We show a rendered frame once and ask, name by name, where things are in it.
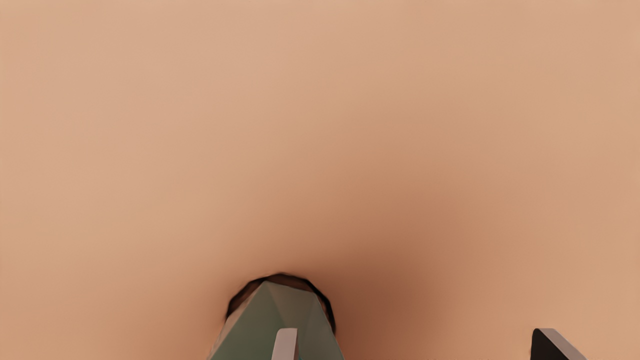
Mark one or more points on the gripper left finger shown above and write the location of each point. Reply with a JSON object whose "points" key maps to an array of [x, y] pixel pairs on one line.
{"points": [[285, 346]]}

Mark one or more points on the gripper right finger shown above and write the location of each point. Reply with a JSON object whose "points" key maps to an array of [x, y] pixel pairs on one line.
{"points": [[552, 349]]}

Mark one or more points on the teal faceted mug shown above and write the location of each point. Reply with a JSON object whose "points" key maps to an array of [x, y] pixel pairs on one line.
{"points": [[255, 330]]}

